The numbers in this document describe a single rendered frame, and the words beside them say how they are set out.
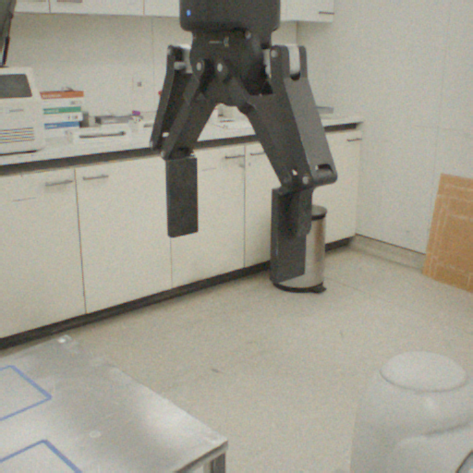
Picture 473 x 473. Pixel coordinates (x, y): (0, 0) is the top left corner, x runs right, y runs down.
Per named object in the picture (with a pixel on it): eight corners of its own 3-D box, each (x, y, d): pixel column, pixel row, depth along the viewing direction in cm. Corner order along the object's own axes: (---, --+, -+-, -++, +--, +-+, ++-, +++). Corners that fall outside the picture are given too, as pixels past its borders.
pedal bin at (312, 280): (303, 300, 331) (306, 220, 318) (258, 280, 359) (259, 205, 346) (340, 286, 350) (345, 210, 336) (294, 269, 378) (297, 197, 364)
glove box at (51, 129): (38, 139, 301) (37, 124, 299) (27, 136, 310) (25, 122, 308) (79, 134, 317) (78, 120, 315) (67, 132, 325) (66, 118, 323)
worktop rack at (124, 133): (73, 145, 284) (72, 131, 282) (66, 142, 292) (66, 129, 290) (132, 139, 298) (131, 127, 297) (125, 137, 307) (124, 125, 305)
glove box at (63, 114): (39, 124, 301) (38, 108, 298) (30, 121, 310) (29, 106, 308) (82, 120, 314) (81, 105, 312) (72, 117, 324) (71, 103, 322)
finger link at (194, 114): (207, 67, 44) (199, 54, 45) (157, 164, 52) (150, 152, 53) (247, 66, 47) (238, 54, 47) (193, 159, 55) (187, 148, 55)
